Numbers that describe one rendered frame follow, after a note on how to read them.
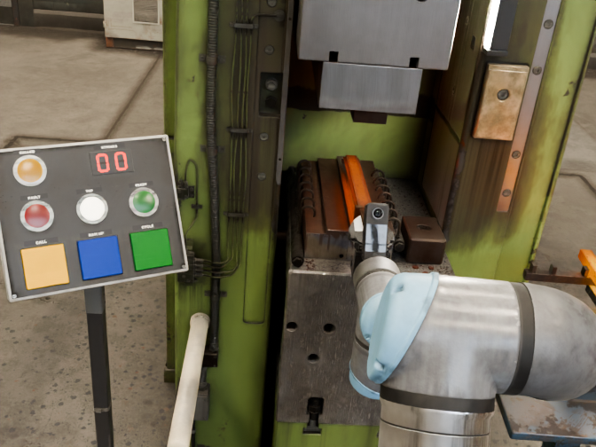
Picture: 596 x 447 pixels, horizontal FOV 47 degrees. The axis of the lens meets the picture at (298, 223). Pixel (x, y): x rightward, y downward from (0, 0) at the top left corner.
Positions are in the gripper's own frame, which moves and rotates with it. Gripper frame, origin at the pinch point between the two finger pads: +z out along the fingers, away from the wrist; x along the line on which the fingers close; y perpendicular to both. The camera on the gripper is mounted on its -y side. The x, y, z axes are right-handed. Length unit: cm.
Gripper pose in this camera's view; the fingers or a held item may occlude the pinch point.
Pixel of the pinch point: (366, 215)
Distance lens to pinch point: 147.4
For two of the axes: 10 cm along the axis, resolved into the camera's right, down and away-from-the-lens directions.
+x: 10.0, 0.6, 0.6
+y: -0.8, 8.8, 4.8
